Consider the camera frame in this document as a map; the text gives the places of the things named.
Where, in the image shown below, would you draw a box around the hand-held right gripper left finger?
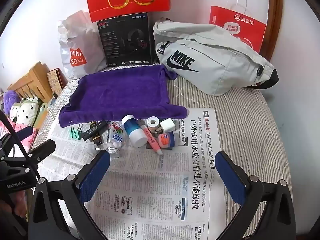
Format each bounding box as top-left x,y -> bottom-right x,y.
27,150 -> 112,240

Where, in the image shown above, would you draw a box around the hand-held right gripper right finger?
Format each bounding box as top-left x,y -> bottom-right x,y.
214,151 -> 297,240

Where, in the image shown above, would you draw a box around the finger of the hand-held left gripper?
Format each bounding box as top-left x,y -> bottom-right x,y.
14,126 -> 38,143
25,139 -> 57,165

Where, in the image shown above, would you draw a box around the green binder clip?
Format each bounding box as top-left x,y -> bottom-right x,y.
68,120 -> 87,140

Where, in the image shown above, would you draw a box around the small jar blue lid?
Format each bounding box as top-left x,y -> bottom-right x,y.
158,132 -> 175,149

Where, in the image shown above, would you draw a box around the white tape roll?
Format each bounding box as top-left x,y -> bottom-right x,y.
147,116 -> 160,132

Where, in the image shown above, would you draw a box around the white charger plug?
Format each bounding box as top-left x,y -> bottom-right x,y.
159,119 -> 175,133

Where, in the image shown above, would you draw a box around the person's left hand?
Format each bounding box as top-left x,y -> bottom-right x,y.
9,190 -> 29,218

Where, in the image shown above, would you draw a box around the dark brown small bottle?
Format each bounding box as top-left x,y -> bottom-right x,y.
91,121 -> 104,145

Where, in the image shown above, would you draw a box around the clear bottle white pellets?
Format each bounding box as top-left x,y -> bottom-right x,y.
106,121 -> 125,158

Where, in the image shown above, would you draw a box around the purple plush toy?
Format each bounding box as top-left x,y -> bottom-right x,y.
2,90 -> 20,110

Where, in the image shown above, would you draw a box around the black rectangular tube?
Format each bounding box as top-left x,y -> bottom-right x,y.
82,120 -> 108,141

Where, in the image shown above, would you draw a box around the newspaper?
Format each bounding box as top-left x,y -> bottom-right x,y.
30,107 -> 227,240

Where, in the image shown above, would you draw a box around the white and blue bottle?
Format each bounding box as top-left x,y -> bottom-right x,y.
122,114 -> 147,148

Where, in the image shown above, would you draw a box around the brown patterned box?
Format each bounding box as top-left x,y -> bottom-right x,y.
47,68 -> 68,97

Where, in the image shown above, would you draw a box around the pink lip balm tube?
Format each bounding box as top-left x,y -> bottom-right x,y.
140,124 -> 164,155

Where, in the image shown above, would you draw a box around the purple towel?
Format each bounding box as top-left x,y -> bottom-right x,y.
59,64 -> 188,128

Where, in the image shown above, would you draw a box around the white plastic bag red label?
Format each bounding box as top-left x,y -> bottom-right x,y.
57,10 -> 108,79

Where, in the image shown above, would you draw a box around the grey waist bag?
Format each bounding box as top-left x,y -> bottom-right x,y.
152,19 -> 280,97

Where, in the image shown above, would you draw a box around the black headphone box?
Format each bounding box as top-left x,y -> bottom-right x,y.
97,12 -> 157,67

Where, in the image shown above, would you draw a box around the red gift bag gold print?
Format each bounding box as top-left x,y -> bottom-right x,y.
84,0 -> 172,23

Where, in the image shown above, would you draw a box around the black cable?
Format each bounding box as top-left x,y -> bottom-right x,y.
0,110 -> 42,182

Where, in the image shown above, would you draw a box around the wooden furniture frame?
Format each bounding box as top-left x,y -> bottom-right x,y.
7,61 -> 54,103

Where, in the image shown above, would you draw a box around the red paper bag white handles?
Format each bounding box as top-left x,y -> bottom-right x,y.
209,0 -> 267,53

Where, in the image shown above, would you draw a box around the brown wooden door frame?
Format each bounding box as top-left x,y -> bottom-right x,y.
259,0 -> 284,60

